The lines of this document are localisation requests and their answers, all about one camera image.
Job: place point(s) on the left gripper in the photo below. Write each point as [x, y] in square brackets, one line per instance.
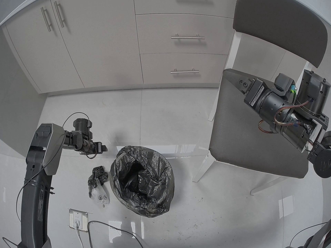
[98, 148]

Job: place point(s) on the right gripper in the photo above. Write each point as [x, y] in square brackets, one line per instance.
[274, 107]

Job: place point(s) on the black plastic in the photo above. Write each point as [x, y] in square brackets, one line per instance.
[99, 176]

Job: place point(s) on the black plastic bag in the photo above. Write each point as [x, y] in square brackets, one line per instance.
[155, 164]

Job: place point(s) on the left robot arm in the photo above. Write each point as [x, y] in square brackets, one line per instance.
[44, 148]

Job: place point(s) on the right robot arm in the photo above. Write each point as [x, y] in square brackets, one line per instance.
[313, 92]

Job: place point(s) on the grey chair with white legs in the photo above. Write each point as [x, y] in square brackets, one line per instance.
[258, 128]

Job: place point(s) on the beige cabinet with drawers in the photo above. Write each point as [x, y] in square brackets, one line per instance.
[103, 48]

